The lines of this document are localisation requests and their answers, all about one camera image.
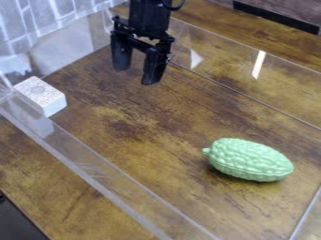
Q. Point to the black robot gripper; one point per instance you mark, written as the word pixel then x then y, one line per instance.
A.
pixel 142 32

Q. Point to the clear acrylic tray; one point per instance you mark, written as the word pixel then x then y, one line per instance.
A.
pixel 111 169

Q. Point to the white speckled rectangular block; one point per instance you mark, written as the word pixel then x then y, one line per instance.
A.
pixel 41 96

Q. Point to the green bumpy bitter gourd toy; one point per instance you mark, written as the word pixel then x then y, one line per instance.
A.
pixel 247 160

